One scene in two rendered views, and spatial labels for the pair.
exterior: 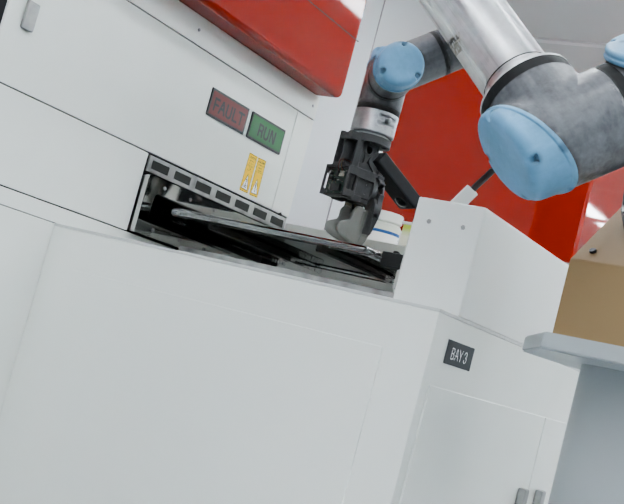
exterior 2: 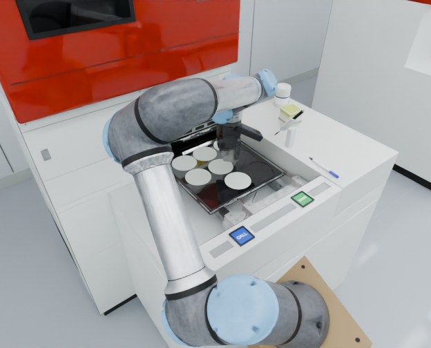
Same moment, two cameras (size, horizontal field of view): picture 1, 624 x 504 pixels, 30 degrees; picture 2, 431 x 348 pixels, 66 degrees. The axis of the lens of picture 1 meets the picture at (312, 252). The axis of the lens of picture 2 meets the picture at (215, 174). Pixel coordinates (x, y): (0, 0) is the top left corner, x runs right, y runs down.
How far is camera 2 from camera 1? 1.43 m
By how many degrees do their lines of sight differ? 49
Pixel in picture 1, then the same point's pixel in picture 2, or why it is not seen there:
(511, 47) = (170, 273)
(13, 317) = (108, 220)
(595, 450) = not seen: outside the picture
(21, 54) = (52, 166)
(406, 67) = (221, 117)
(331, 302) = not seen: hidden behind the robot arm
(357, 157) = (224, 132)
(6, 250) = (92, 210)
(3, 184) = (77, 199)
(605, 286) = not seen: hidden behind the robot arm
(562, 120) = (184, 337)
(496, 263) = (234, 270)
